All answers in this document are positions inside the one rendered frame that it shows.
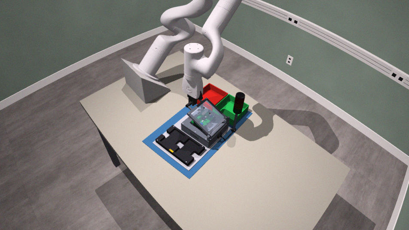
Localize green bin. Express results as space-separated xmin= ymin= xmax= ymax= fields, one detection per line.
xmin=216 ymin=94 xmax=249 ymax=126

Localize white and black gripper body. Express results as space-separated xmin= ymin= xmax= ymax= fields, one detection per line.
xmin=182 ymin=77 xmax=203 ymax=99

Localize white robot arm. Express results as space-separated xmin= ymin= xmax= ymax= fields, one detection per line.
xmin=133 ymin=0 xmax=242 ymax=81

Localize red bin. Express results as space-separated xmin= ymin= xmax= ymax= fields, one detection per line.
xmin=202 ymin=83 xmax=228 ymax=105

